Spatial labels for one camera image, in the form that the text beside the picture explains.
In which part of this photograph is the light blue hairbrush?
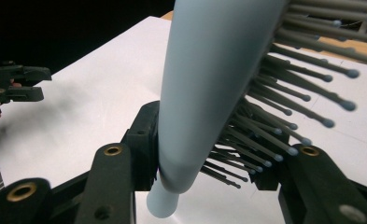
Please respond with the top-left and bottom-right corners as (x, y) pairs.
(146, 0), (367, 219)

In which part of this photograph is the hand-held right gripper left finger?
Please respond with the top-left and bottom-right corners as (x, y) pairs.
(75, 101), (161, 224)

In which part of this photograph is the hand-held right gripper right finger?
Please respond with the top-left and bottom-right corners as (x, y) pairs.
(233, 102), (367, 224)

